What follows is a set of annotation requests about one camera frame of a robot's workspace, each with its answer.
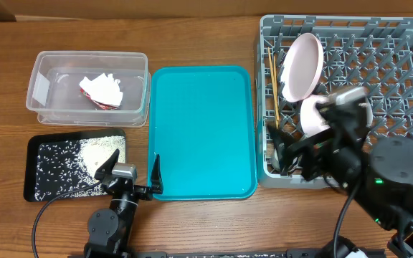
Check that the grey dish rack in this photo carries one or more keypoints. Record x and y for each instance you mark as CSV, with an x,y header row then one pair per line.
x,y
374,52

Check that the white rice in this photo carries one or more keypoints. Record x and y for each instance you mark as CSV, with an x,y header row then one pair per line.
x,y
70,165

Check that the white round plate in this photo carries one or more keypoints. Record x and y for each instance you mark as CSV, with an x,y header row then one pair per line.
x,y
302,67

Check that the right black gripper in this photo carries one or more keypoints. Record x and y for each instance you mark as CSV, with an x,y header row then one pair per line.
x,y
311,161

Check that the teal plastic tray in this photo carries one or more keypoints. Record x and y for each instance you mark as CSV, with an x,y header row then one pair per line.
x,y
201,127

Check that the clear plastic bin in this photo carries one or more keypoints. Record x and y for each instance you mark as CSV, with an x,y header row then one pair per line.
x,y
54,91

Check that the wooden chopstick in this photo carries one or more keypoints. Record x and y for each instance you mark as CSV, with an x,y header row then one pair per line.
x,y
269,53
274,89

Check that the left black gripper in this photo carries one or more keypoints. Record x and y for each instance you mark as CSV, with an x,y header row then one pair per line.
x,y
147,192

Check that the grey bowl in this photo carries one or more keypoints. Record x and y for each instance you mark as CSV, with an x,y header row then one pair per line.
x,y
369,114

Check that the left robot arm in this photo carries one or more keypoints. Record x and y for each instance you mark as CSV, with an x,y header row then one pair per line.
x,y
109,229

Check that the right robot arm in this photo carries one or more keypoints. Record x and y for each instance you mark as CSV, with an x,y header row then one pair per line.
x,y
380,181

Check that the red snack wrapper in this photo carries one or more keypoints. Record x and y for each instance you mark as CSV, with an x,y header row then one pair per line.
x,y
99,104

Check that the white paper cup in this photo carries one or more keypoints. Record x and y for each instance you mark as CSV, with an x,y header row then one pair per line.
x,y
275,161

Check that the white napkin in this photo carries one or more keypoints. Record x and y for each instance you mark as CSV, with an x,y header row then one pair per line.
x,y
104,88

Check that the white pink bowl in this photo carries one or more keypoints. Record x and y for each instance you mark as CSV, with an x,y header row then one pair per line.
x,y
310,119

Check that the black tray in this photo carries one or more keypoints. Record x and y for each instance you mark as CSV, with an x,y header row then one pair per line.
x,y
34,143

